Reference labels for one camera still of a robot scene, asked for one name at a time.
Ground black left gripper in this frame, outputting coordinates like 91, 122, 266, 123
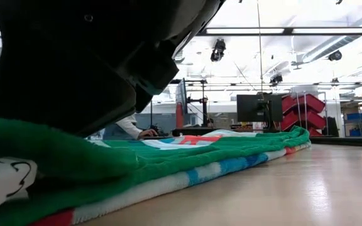
0, 0, 175, 137

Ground dinosaur print towel green back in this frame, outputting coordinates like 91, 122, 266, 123
0, 116, 312, 226

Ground person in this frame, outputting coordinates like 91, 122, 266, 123
101, 113, 159, 141

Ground red upright panel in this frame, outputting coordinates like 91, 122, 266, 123
175, 102, 185, 129

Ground black rolling monitor stand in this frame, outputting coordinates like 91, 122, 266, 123
187, 80, 210, 128

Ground black ceiling spotlight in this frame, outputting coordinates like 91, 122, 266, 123
327, 50, 344, 63
269, 74, 284, 86
210, 38, 228, 63

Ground wide black monitor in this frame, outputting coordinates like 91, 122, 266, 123
236, 94, 283, 124

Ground long ceiling light bar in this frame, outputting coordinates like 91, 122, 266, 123
196, 26, 362, 36

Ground red stacked storage bins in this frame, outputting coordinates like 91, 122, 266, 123
280, 93, 326, 137

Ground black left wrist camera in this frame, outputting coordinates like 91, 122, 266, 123
131, 39, 180, 114

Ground thin black metal frame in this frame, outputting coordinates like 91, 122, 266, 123
150, 78, 182, 130

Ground thin hanging cable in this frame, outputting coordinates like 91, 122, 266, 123
256, 0, 263, 95

